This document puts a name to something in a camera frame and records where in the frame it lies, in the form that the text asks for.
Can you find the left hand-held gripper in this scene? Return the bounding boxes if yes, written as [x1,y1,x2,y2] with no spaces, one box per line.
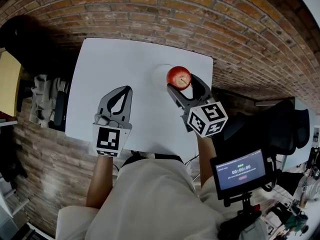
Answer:
[92,85,134,158]

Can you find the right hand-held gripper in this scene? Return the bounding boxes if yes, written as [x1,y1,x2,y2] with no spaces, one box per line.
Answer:
[166,73,229,138]

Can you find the red apple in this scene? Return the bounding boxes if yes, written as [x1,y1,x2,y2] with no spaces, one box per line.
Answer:
[166,65,193,91]

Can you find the white plate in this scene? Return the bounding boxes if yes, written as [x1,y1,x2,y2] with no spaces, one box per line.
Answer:
[151,63,174,92]

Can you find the person's left forearm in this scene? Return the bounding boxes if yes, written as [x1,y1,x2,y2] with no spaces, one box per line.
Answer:
[85,155,115,209]

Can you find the person's right forearm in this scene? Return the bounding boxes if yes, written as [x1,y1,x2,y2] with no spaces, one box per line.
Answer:
[197,134,217,188]

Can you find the grey clothes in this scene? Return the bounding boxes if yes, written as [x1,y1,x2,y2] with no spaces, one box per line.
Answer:
[29,74,70,129]

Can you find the black mesh office chair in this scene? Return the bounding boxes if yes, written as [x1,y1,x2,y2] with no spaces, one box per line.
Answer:
[212,99,311,158]

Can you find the black monitor screen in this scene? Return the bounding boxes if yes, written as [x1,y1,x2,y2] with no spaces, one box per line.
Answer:
[209,148,271,201]

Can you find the black office chair with clothes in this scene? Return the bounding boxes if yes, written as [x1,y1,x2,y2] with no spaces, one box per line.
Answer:
[0,15,74,133]

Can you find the person in white shirt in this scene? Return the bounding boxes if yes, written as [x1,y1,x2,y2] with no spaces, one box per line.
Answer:
[56,156,271,240]

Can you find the yellow wooden side table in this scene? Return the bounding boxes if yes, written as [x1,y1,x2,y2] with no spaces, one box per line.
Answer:
[0,51,22,118]

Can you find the black cable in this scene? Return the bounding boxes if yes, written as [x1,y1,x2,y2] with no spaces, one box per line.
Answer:
[183,153,201,183]

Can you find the black monitor mount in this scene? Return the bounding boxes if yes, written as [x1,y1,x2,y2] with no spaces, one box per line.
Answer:
[219,156,278,240]

